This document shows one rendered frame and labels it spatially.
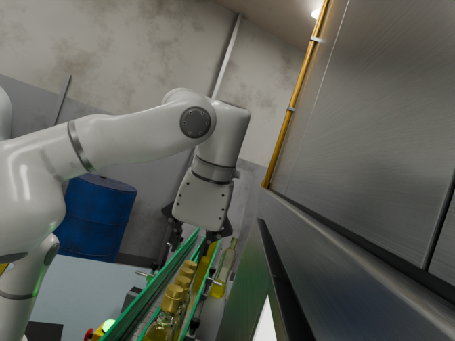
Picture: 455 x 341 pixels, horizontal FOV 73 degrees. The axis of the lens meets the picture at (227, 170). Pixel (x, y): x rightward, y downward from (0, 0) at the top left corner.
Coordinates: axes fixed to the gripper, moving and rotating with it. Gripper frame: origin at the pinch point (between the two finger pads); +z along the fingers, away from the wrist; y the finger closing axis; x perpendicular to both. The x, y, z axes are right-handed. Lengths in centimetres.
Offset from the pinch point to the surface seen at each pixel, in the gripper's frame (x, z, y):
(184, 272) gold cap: -7.2, 11.3, 0.0
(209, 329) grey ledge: -33, 47, -12
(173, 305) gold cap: 4.5, 10.8, -0.8
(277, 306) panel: 30.9, -15.3, -11.7
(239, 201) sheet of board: -305, 100, -15
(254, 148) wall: -344, 38, -12
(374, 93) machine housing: 22.7, -34.9, -14.7
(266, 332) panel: 29.7, -11.4, -12.0
